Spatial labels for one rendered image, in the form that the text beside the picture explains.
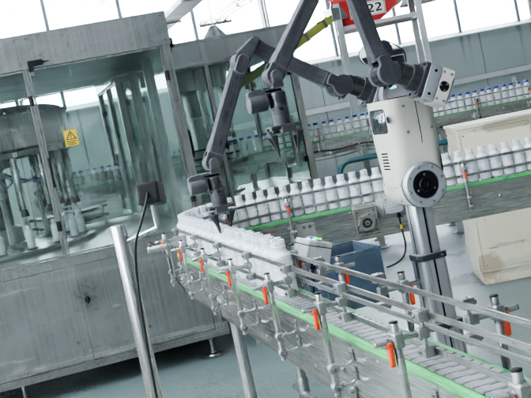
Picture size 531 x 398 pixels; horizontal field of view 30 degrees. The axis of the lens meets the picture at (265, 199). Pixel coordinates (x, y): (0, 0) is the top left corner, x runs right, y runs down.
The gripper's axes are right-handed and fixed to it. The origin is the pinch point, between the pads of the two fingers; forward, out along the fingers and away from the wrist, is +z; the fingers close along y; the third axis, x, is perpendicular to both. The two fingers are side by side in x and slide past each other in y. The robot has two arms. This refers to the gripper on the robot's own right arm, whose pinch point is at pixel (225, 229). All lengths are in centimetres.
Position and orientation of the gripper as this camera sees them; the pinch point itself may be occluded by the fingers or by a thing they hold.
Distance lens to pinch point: 357.6
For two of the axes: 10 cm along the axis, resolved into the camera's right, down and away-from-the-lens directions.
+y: -9.5, 2.1, -2.4
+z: 1.9, 9.8, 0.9
